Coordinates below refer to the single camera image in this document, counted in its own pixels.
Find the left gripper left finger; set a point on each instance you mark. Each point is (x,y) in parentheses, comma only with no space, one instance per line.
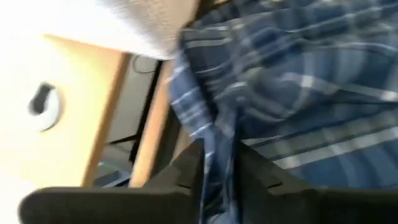
(109,205)

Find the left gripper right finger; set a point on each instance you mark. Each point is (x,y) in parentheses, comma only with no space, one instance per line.
(295,205)

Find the blue plaid shirt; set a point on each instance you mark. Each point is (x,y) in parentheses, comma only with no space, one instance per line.
(295,77)

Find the white plastic laundry basket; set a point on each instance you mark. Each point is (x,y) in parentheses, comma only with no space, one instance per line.
(146,28)

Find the light wooden desk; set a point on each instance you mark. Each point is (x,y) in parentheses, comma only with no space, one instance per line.
(62,149)

